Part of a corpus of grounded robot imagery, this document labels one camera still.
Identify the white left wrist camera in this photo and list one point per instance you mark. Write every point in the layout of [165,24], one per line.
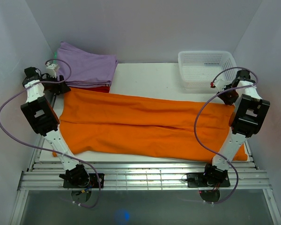
[52,69]

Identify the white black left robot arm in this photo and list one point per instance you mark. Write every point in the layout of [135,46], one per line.
[44,121]

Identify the green folded trousers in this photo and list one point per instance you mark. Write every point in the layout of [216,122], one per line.
[55,55]

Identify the aluminium frame rail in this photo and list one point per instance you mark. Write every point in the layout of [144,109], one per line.
[142,191]

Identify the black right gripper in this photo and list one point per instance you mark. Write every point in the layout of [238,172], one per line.
[227,101]

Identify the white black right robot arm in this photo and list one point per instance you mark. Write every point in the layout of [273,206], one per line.
[246,120]

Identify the purple folded trousers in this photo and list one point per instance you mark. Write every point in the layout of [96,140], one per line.
[83,69]

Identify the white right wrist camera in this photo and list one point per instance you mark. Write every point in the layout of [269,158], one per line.
[218,84]

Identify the orange trousers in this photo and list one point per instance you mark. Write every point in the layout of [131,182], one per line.
[119,124]

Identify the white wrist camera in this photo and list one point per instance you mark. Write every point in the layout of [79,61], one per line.
[52,69]
[218,84]

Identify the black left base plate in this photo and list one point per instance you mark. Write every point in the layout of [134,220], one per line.
[91,182]

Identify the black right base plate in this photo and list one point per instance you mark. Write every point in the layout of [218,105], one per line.
[196,180]

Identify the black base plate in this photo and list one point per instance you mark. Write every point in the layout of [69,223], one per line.
[196,180]
[91,182]

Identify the white plastic basket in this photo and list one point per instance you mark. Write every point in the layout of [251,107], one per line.
[199,68]

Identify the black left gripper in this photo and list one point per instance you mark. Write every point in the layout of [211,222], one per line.
[61,88]

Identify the red folded trousers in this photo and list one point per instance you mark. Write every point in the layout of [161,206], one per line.
[102,89]

